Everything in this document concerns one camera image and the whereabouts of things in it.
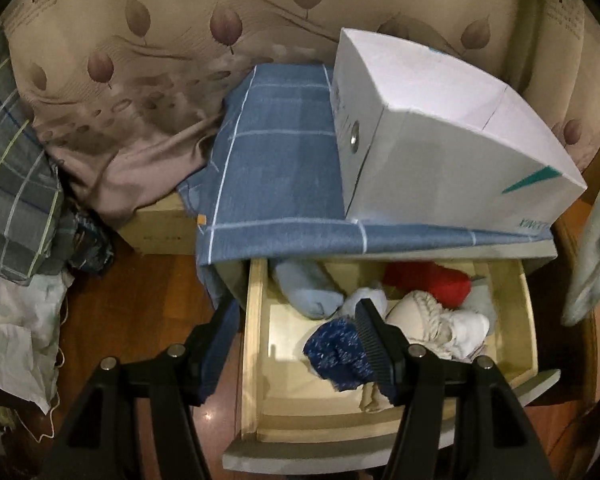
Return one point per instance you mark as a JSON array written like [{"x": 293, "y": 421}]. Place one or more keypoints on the dark blue patterned sock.
[{"x": 335, "y": 350}]

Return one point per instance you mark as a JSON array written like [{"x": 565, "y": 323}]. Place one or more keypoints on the wooden drawer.
[{"x": 300, "y": 405}]

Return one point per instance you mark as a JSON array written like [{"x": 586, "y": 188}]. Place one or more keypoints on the white crumpled plastic bag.
[{"x": 15, "y": 330}]

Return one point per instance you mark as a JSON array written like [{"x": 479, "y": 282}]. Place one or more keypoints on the grey-green cloth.
[{"x": 595, "y": 260}]

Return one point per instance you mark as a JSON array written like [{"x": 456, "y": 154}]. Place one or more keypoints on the white cardboard box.
[{"x": 430, "y": 160}]

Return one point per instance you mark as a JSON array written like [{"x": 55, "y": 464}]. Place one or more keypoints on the pale grey underwear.
[{"x": 480, "y": 297}]

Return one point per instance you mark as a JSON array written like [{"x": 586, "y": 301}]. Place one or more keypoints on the red underwear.
[{"x": 430, "y": 282}]

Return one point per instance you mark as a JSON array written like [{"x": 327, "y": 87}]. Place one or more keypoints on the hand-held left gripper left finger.
[{"x": 212, "y": 360}]

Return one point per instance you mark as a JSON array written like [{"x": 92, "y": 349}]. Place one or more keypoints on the white sock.
[{"x": 472, "y": 330}]

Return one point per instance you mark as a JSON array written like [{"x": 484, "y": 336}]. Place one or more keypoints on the grey nightstand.
[{"x": 540, "y": 255}]

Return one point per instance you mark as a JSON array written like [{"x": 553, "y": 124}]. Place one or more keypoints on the beige cardboard box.
[{"x": 155, "y": 230}]

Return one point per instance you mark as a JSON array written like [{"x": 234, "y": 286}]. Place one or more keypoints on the small white underwear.
[{"x": 351, "y": 304}]

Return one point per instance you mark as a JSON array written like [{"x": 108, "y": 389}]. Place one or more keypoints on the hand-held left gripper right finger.
[{"x": 375, "y": 345}]

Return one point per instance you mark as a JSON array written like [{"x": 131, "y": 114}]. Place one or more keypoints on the dark blue patterned packet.
[{"x": 87, "y": 245}]

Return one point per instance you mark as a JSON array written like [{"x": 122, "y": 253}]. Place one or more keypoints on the blue checked cloth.
[{"x": 280, "y": 160}]

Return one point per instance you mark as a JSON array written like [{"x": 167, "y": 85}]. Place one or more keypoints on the beige lace bra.
[{"x": 415, "y": 320}]

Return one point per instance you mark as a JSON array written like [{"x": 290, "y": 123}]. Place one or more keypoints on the grey plaid cloth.
[{"x": 15, "y": 185}]

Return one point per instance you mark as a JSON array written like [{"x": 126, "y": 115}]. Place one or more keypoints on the light blue underwear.
[{"x": 305, "y": 290}]

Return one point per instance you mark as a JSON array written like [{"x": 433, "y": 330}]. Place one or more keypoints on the brown wooden bed frame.
[{"x": 570, "y": 360}]

